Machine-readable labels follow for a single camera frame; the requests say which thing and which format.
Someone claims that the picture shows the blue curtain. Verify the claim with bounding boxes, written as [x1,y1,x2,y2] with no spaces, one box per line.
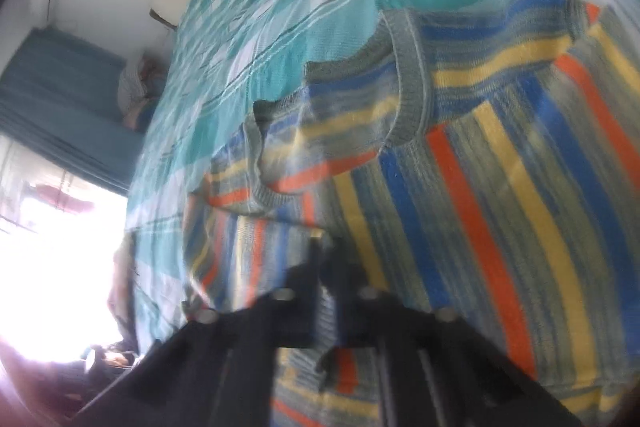
[0,27,147,198]

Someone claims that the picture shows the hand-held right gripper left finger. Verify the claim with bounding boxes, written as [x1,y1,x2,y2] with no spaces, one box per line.
[70,231,327,427]

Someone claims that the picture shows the striped knit sweater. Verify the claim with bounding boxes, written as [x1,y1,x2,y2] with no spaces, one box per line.
[181,0,640,427]

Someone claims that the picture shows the teal checked bed sheet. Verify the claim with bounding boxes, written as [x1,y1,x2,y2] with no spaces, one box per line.
[125,0,636,344]

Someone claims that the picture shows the pile of clothes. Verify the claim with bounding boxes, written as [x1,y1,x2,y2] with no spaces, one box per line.
[117,52,172,132]

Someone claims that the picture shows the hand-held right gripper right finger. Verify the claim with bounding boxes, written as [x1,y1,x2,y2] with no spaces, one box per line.
[317,249,587,427]

